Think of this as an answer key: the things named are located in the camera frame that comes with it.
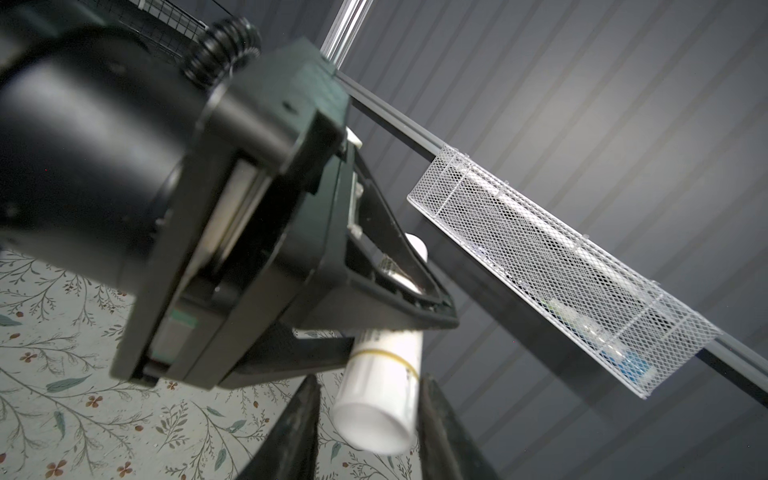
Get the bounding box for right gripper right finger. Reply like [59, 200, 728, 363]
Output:
[418, 375, 500, 479]

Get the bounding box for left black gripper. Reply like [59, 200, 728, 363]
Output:
[111, 39, 459, 390]

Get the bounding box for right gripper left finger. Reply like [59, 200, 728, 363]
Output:
[237, 375, 321, 480]

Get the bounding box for white glue stick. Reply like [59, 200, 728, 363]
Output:
[330, 329, 424, 456]

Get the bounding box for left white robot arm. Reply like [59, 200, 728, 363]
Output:
[1, 1, 458, 389]

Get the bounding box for pens in white basket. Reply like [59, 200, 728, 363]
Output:
[544, 299, 658, 387]

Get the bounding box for floral table mat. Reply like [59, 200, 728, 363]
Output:
[0, 248, 421, 480]

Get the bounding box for white wire mesh basket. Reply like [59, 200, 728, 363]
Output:
[407, 146, 723, 399]

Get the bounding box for black corrugated cable conduit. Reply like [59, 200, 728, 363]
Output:
[179, 16, 263, 88]

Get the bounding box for black wire basket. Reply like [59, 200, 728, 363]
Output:
[83, 0, 207, 64]

